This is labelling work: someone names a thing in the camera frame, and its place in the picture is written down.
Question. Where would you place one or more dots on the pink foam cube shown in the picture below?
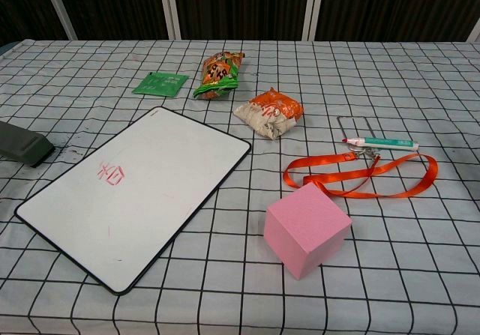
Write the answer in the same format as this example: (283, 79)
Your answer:
(305, 230)

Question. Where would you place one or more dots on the green flat sachet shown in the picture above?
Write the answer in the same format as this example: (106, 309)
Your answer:
(161, 84)

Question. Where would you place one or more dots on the dark grey board eraser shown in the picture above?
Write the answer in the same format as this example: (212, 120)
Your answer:
(22, 144)

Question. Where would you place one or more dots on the white grid-patterned tablecloth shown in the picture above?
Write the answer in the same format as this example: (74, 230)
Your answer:
(337, 275)

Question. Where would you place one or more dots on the white board with black frame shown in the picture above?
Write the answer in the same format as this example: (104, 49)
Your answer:
(142, 185)

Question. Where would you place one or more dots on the orange and white snack bag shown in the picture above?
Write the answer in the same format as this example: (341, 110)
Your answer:
(273, 112)

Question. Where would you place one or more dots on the green and orange snack bag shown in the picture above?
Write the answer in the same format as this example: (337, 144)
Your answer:
(219, 74)

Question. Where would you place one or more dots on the white vertical frame post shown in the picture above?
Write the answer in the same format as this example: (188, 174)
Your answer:
(475, 12)
(170, 7)
(311, 7)
(60, 7)

